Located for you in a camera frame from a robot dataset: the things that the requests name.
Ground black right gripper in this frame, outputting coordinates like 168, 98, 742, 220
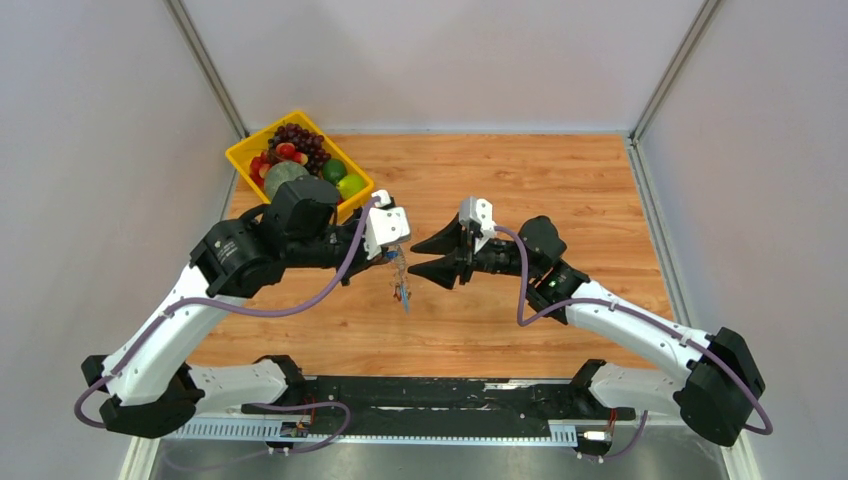
407, 212, 538, 290

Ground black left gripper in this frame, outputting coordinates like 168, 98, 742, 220
286, 207, 392, 287

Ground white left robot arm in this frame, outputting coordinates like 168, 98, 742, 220
81, 175, 410, 438

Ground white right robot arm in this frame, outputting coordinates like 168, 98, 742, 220
408, 216, 774, 447

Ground dark green lime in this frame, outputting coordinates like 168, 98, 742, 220
321, 158, 348, 185

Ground green melon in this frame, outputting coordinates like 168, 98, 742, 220
263, 161, 310, 201

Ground purple grape bunch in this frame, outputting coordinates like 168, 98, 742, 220
267, 123, 332, 176

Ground yellow plastic fruit bin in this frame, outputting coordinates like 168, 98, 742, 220
225, 110, 375, 220

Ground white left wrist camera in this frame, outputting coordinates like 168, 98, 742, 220
363, 190, 412, 260

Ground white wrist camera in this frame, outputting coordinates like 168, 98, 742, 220
363, 190, 412, 260
458, 196, 497, 254

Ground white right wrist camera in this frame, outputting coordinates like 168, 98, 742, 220
458, 196, 497, 254

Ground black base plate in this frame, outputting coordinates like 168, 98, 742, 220
239, 374, 601, 440

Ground slotted cable duct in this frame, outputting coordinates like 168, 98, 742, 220
162, 417, 579, 448

